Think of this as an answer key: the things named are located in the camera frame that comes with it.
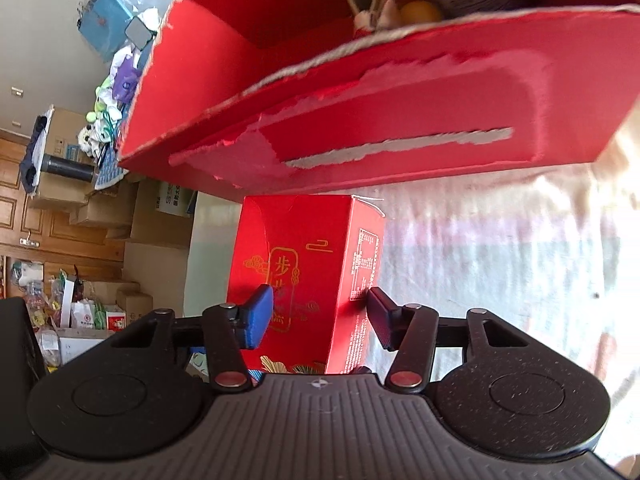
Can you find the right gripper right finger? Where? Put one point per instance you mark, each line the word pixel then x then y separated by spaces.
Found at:
pixel 411 332

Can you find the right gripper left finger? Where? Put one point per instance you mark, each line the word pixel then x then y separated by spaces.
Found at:
pixel 230 328

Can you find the small red gift box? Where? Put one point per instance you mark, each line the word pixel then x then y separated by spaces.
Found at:
pixel 320 254

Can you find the orange bottle gourd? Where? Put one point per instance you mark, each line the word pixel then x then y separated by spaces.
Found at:
pixel 420 12

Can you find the wooden door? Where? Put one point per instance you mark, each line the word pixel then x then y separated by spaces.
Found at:
pixel 46 236

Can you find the cardboard boxes pile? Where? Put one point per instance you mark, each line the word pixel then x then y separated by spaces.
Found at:
pixel 156 243

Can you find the black cylinder bottle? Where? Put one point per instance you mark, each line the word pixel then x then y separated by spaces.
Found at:
pixel 66 168

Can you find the green white frog toys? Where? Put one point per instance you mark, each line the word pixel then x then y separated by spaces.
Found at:
pixel 102 121

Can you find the large red cardboard box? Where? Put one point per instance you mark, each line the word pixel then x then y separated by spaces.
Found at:
pixel 247 97

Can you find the purple toy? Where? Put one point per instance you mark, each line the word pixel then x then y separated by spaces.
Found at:
pixel 126 81

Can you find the small mirror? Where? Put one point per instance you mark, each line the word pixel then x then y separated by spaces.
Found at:
pixel 138 33

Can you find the blue gift bag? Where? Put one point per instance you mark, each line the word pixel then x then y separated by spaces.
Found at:
pixel 103 23

